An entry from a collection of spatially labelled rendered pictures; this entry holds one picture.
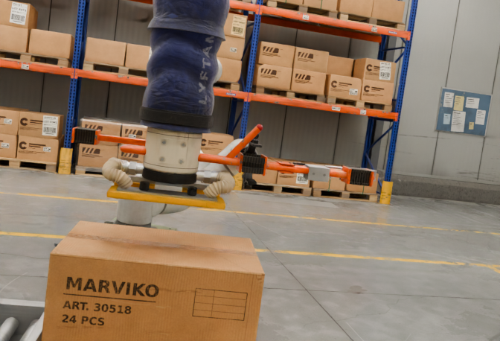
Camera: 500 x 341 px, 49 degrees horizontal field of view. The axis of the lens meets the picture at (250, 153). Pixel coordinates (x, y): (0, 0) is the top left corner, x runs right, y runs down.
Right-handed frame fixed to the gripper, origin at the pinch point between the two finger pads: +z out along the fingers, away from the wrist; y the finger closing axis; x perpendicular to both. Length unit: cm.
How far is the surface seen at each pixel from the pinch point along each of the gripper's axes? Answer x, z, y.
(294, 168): -12.4, 3.3, -0.3
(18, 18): 264, -696, -98
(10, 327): 74, -21, 69
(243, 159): 4.2, 5.1, -1.5
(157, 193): 28.9, 13.2, 10.5
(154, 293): 26, 20, 38
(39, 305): 66, -30, 64
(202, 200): 16.0, 14.1, 10.9
